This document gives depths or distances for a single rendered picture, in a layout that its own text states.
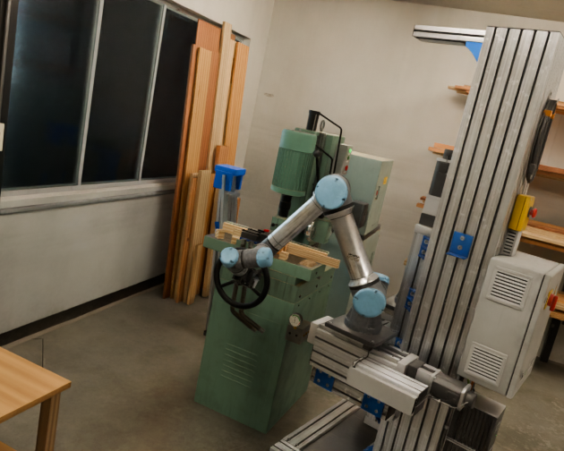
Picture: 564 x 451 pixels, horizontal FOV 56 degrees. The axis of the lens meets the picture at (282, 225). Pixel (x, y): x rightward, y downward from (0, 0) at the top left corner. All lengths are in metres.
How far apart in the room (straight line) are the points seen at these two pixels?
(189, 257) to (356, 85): 2.18
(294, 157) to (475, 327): 1.13
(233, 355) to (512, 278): 1.44
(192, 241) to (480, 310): 2.54
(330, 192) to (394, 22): 3.32
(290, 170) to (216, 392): 1.22
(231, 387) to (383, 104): 3.01
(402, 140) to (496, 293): 3.01
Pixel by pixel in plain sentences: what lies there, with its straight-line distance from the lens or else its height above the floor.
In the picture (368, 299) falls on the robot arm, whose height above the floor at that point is 1.00.
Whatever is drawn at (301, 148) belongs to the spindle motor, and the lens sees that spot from 2.57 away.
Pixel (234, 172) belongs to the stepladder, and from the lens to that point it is 3.50.
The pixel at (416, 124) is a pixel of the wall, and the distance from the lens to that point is 4.90.
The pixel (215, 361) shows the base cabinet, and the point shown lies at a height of 0.27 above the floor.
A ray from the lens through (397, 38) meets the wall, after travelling 5.02.
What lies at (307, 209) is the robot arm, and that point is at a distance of 2.07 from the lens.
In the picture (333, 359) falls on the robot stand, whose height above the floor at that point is 0.66.
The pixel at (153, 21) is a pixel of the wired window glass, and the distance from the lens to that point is 3.90.
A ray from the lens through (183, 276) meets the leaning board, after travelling 4.19.
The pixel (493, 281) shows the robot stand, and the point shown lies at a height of 1.15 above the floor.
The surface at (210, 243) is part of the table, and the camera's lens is 2.72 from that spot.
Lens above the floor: 1.58
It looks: 12 degrees down
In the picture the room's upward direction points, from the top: 12 degrees clockwise
